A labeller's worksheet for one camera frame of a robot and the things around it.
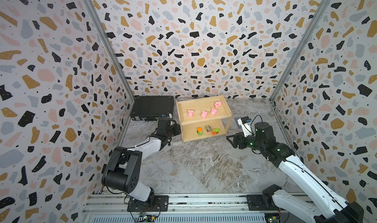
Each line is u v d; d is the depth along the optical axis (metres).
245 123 0.67
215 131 0.97
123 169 0.44
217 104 0.88
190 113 0.83
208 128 0.98
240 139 0.66
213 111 0.85
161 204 0.73
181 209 0.73
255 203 0.73
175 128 0.82
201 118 0.83
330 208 0.40
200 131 0.97
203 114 0.84
